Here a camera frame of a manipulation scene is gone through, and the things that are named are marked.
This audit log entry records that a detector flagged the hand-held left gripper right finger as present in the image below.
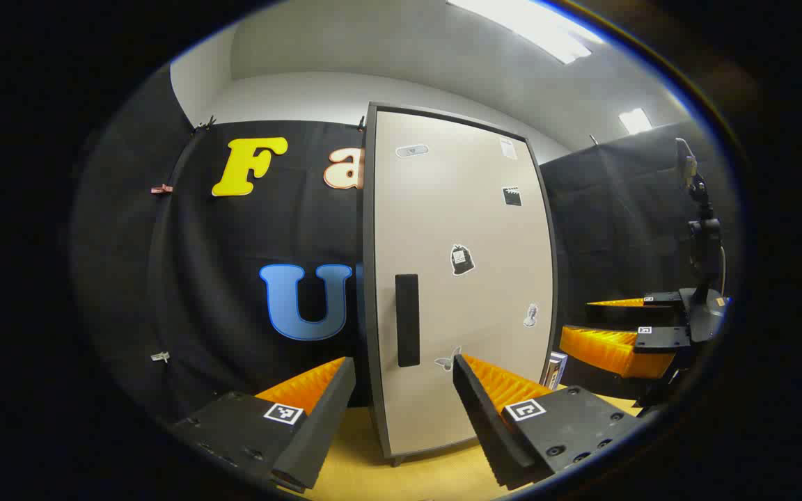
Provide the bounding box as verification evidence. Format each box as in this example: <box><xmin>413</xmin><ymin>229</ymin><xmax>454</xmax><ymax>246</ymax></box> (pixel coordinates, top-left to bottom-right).
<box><xmin>453</xmin><ymin>353</ymin><xmax>645</xmax><ymax>491</ymax></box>

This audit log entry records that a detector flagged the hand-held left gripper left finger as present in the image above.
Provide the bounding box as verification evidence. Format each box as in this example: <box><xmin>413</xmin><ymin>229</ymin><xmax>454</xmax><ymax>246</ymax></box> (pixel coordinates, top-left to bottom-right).
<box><xmin>168</xmin><ymin>357</ymin><xmax>357</xmax><ymax>493</ymax></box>

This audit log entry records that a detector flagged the black cabinet door handle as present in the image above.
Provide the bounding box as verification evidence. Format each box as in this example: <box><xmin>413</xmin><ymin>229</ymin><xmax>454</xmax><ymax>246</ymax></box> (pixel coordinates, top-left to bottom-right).
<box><xmin>395</xmin><ymin>273</ymin><xmax>420</xmax><ymax>368</ymax></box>

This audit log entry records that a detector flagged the grey cabinet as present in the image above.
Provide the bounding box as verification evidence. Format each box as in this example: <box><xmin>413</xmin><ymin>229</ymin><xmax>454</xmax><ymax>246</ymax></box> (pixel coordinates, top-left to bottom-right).
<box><xmin>358</xmin><ymin>102</ymin><xmax>562</xmax><ymax>467</ymax></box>

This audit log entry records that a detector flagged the beige cabinet door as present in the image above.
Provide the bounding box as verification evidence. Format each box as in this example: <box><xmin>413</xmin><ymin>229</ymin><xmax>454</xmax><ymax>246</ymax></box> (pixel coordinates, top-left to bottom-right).
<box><xmin>371</xmin><ymin>108</ymin><xmax>556</xmax><ymax>453</ymax></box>

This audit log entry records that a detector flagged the white blue book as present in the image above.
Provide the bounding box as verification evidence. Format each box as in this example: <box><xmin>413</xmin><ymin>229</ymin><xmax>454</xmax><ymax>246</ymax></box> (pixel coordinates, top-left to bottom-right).
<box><xmin>542</xmin><ymin>351</ymin><xmax>569</xmax><ymax>390</ymax></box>

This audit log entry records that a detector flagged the small ceiling light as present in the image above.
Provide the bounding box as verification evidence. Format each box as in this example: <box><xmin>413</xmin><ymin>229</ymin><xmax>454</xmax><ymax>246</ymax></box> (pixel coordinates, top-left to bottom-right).
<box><xmin>618</xmin><ymin>108</ymin><xmax>654</xmax><ymax>135</ymax></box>

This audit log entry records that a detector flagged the black backdrop cloth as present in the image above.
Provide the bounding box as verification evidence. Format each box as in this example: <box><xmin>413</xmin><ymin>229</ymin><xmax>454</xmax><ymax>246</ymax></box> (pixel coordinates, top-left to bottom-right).
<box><xmin>70</xmin><ymin>66</ymin><xmax>729</xmax><ymax>425</ymax></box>

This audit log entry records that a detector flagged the long ceiling light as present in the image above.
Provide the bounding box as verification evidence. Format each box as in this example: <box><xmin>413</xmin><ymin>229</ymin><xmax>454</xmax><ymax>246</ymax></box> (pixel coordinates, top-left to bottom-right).
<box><xmin>446</xmin><ymin>0</ymin><xmax>607</xmax><ymax>65</ymax></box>

